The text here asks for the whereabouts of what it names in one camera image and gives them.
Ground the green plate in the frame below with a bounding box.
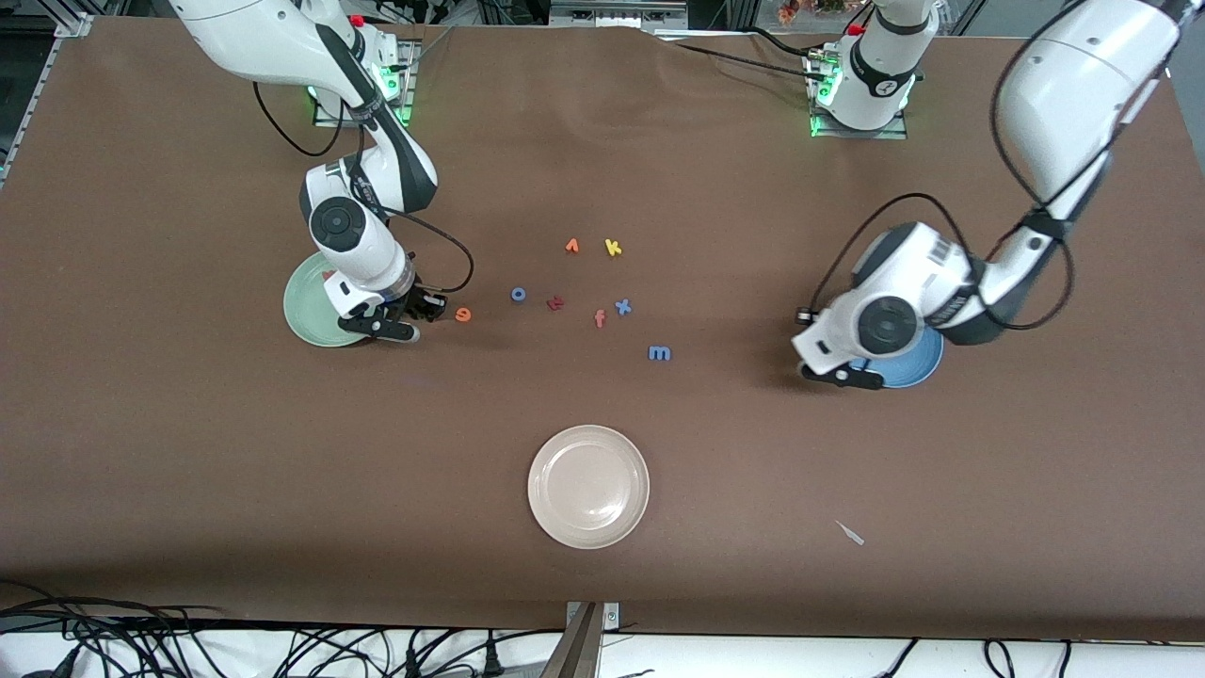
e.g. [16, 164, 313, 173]
[283, 250, 373, 348]

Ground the brown table cover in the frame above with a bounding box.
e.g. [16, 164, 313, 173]
[0, 14, 1205, 641]

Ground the beige plate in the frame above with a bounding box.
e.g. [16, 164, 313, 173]
[527, 425, 651, 551]

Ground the metal background fixture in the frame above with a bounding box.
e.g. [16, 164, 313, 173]
[549, 0, 690, 31]

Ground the orange decorative object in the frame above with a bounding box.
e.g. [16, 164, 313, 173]
[777, 0, 853, 24]

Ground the blue plate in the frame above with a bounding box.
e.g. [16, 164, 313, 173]
[847, 325, 945, 390]

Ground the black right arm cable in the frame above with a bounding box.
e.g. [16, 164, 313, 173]
[252, 80, 474, 295]

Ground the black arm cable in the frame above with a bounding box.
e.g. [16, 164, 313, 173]
[252, 80, 474, 295]
[811, 0, 1168, 332]

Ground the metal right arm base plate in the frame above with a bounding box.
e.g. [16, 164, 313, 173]
[313, 42, 415, 128]

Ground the metal mounting bracket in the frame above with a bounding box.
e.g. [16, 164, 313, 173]
[565, 601, 620, 634]

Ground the grey camera mount bar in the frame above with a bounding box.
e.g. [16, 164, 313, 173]
[538, 603, 603, 678]

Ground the black power cable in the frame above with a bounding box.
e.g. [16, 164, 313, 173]
[659, 26, 829, 84]

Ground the aluminium frame post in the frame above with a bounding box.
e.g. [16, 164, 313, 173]
[52, 0, 95, 39]

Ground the tangled black floor cable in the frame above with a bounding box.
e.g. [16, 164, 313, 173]
[0, 579, 227, 678]

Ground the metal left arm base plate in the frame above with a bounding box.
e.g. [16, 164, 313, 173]
[810, 52, 909, 140]

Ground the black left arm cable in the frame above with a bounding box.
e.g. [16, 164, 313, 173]
[811, 0, 1168, 332]

